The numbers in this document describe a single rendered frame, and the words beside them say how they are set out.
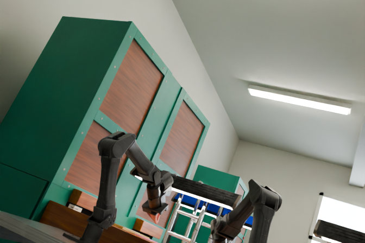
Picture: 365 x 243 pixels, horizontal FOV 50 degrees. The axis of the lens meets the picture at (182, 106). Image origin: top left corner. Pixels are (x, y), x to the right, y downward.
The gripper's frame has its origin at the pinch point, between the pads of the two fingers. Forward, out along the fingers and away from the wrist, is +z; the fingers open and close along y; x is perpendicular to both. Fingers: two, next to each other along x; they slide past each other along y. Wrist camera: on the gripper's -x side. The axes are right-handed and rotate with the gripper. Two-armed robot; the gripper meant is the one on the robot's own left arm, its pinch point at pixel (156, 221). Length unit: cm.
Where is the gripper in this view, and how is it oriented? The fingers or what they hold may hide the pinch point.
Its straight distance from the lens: 183.3
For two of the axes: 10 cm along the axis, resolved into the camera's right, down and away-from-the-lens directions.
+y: -8.5, -1.7, 4.9
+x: -5.2, 3.7, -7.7
